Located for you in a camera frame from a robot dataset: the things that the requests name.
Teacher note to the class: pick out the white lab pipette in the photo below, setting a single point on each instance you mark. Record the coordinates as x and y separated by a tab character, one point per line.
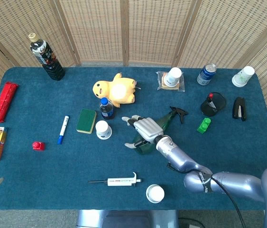
121	182

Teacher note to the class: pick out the small blue-capped cola bottle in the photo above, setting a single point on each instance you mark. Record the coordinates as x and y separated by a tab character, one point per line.
106	110

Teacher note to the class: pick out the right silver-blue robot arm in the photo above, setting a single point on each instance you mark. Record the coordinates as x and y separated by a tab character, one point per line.
183	164

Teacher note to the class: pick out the green-print paper cup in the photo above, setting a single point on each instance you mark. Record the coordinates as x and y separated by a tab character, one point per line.
242	77

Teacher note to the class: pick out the black stapler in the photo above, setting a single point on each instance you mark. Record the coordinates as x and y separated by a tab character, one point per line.
238	109

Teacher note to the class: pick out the red toy block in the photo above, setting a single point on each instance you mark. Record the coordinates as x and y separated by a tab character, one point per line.
38	146

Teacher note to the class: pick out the bamboo folding screen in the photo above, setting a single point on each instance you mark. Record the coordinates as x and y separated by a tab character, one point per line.
95	28

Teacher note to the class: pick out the green spray bottle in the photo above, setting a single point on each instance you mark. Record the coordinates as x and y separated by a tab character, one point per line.
171	116

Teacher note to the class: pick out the green toy block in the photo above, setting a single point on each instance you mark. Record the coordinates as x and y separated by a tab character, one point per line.
203	126

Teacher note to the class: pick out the blue whiteboard marker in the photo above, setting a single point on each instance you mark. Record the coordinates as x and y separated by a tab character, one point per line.
63	129

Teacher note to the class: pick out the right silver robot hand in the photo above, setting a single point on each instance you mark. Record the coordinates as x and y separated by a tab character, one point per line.
148	129

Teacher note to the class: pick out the red snack package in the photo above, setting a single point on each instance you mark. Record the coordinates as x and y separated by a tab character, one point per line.
4	102

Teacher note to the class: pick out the green and yellow sponge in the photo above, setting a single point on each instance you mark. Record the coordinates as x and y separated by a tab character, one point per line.
86	120

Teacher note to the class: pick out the large dark tea bottle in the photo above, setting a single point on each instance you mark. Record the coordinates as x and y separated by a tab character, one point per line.
49	64

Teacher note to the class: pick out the silver-blue robot base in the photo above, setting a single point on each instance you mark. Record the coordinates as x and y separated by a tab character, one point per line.
123	219

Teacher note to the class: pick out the yellow plush duck toy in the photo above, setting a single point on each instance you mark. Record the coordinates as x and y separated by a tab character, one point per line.
121	91

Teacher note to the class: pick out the red-capped marker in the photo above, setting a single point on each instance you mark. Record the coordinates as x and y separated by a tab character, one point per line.
210	96

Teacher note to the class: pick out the blue drink can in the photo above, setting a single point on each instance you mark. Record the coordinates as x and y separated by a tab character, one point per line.
205	74

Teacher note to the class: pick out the blue-flower paper cup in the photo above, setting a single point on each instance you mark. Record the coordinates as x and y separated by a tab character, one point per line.
155	193
173	76
102	129

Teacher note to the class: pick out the blue table cloth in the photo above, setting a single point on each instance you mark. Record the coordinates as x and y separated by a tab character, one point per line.
52	171

